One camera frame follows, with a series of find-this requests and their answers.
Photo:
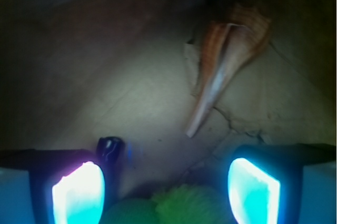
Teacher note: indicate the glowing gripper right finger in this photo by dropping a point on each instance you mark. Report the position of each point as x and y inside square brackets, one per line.
[283, 183]

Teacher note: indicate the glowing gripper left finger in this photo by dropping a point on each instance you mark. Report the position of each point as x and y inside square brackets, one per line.
[54, 186]

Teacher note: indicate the orange spiral conch shell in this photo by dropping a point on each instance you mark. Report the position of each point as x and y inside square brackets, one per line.
[227, 47]

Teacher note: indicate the green plush turtle toy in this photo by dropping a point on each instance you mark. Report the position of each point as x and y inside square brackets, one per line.
[182, 204]

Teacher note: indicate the brown paper bag bin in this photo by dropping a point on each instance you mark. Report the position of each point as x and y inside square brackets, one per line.
[73, 71]

